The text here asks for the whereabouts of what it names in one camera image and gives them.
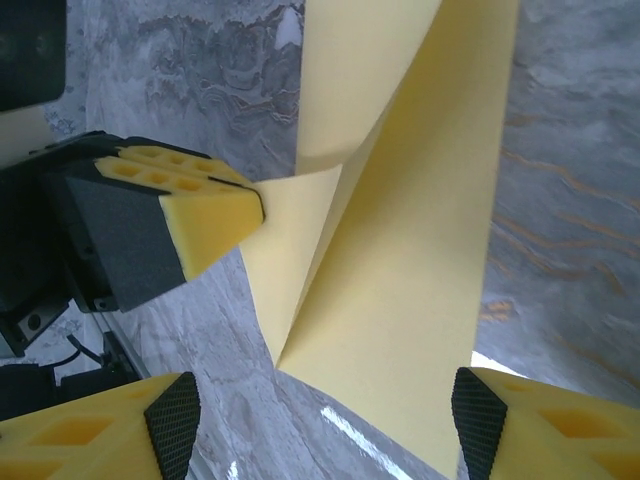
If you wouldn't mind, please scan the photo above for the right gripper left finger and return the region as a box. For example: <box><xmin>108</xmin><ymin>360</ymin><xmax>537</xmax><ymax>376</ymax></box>
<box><xmin>0</xmin><ymin>372</ymin><xmax>202</xmax><ymax>480</ymax></box>

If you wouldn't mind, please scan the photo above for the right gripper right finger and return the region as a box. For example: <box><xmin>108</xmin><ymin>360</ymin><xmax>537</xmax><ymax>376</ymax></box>
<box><xmin>451</xmin><ymin>366</ymin><xmax>640</xmax><ymax>480</ymax></box>

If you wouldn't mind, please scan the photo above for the yellow paper sheet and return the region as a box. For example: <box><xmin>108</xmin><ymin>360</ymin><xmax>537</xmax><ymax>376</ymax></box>
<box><xmin>239</xmin><ymin>0</ymin><xmax>521</xmax><ymax>479</ymax></box>

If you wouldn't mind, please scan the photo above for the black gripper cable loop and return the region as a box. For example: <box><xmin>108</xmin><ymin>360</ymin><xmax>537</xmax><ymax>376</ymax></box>
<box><xmin>63</xmin><ymin>333</ymin><xmax>114</xmax><ymax>374</ymax></box>

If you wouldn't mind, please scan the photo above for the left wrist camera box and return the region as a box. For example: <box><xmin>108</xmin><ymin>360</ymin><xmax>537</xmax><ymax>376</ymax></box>
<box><xmin>0</xmin><ymin>0</ymin><xmax>67</xmax><ymax>166</ymax></box>

